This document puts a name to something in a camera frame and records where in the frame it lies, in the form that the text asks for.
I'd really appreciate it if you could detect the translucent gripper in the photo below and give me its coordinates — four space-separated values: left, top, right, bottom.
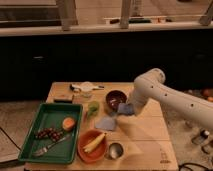
129 98 145 116

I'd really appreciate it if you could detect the blue sponge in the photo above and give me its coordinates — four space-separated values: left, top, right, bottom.
117 103 134 116

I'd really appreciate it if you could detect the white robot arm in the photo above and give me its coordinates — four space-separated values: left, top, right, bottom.
129 68 213 131

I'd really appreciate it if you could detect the purple bowl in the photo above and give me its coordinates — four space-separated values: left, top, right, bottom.
106 90 127 111

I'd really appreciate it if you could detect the orange bowl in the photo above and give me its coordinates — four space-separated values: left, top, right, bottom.
77 130 108 163

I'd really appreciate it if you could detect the grey cloth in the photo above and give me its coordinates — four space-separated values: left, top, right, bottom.
95 116 117 131

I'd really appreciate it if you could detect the green toy vegetable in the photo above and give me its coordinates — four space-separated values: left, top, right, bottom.
86 101 99 119

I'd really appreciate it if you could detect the small metal cup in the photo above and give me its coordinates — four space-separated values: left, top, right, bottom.
108 143 124 159

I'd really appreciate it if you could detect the clear glass cup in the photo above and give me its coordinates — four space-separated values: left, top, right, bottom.
80 82 93 98

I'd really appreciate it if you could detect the yellow banana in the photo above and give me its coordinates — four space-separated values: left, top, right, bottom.
83 133 106 153

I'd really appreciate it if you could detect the orange fruit half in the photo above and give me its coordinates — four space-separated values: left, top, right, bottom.
62 117 76 131

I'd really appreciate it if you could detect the brown wooden block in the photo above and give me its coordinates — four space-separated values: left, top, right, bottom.
53 95 73 103

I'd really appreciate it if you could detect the green plastic tray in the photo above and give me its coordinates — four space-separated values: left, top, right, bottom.
18 103 83 164

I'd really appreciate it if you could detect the bunch of brown grapes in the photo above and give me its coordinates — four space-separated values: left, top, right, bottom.
35 128 63 142

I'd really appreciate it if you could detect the white handled utensil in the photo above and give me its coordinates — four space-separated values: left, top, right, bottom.
70 84 105 90

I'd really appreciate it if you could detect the black cable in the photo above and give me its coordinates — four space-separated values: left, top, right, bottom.
178 162 212 171

